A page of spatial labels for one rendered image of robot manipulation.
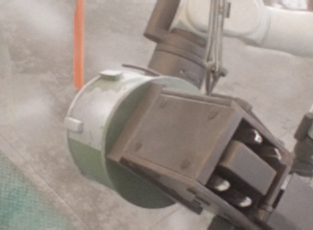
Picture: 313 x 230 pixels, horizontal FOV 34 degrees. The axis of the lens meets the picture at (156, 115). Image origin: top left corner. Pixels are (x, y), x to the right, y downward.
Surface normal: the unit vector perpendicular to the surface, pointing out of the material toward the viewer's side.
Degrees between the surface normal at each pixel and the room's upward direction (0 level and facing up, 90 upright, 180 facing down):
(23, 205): 0
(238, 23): 51
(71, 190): 0
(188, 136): 43
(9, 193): 0
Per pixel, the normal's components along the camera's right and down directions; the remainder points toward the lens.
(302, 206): 0.54, 0.14
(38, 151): 0.00, -0.77
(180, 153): -0.67, -0.52
